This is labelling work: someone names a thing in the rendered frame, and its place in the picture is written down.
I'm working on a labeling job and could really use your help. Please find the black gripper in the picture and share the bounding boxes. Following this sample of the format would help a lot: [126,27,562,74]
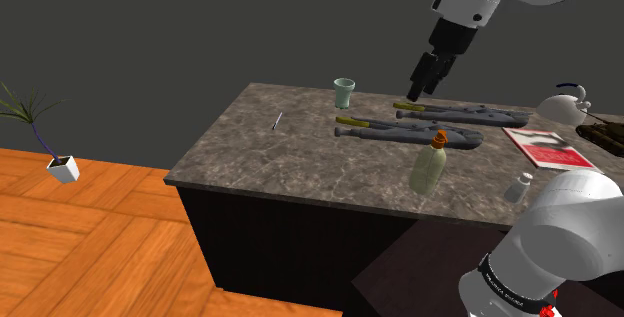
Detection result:
[406,16,479,103]

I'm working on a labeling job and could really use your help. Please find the pale green cup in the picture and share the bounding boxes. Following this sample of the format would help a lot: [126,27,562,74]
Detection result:
[333,77,357,111]

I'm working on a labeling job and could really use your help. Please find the green bottle with orange cap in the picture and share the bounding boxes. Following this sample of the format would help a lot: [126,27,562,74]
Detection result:
[408,129,449,196]

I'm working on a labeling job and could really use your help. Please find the red book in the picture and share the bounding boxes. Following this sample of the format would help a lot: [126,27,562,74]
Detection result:
[501,127,598,171]

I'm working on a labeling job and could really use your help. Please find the white salt shaker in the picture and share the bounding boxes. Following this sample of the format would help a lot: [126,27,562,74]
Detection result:
[503,171,535,205]

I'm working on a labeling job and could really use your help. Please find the dark green toy tank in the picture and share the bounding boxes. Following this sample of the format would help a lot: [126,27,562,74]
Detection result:
[575,111,624,158]

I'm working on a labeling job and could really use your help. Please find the plant in white pot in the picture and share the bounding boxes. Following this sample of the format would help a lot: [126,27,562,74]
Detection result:
[0,80,81,185]

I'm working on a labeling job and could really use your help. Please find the grey pliers with yellow handle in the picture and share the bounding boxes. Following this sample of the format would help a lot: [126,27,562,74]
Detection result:
[392,101,534,130]
[333,115,485,151]

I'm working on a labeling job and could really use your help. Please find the white teapot with blue handle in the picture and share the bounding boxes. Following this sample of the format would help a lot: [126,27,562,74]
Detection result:
[536,82,593,127]

